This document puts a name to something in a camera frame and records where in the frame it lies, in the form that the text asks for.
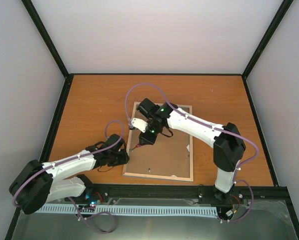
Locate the light blue slotted cable duct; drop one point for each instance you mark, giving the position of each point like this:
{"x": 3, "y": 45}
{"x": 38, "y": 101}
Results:
{"x": 132, "y": 210}

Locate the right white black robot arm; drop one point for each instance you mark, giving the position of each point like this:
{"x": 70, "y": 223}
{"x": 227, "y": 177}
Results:
{"x": 228, "y": 147}

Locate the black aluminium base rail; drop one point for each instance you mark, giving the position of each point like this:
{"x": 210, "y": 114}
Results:
{"x": 203, "y": 193}

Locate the red purple handled screwdriver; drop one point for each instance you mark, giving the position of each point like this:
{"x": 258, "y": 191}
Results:
{"x": 135, "y": 147}

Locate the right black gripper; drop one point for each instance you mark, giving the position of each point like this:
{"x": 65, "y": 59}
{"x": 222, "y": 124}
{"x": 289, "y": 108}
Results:
{"x": 143, "y": 138}

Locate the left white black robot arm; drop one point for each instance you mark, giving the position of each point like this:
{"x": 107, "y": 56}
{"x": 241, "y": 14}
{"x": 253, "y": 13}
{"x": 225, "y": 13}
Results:
{"x": 40, "y": 183}

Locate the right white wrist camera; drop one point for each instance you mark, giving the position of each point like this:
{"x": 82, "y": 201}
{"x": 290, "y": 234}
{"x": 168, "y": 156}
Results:
{"x": 139, "y": 124}

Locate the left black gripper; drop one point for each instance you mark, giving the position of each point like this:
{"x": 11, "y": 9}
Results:
{"x": 125, "y": 159}

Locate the grey metal base plate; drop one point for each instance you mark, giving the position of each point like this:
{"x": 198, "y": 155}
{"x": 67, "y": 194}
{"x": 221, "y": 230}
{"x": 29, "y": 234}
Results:
{"x": 268, "y": 220}

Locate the blue wooden photo frame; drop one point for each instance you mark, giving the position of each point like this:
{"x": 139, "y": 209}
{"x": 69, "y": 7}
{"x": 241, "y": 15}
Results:
{"x": 170, "y": 158}

